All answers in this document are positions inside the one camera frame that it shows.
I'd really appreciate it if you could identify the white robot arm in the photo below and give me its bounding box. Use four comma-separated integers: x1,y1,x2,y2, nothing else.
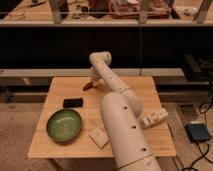
89,51,162,171

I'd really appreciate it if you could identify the white sponge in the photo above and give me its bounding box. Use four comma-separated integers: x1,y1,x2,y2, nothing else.
89,127,109,148

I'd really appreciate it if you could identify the black rectangular block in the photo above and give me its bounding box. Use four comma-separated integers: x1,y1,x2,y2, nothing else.
63,98,83,108

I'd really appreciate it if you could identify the wooden table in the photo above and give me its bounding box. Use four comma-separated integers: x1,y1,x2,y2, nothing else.
28,76,176,158

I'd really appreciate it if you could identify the green bowl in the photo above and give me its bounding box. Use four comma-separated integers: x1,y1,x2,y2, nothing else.
46,109,82,143

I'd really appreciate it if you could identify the long workbench shelf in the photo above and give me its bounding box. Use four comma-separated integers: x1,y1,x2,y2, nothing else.
0,0,213,27

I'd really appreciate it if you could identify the blue foot pedal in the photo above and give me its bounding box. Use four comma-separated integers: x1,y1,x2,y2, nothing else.
185,123,211,143

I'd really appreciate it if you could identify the black cable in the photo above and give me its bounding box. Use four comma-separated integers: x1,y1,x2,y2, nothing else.
173,96,213,171

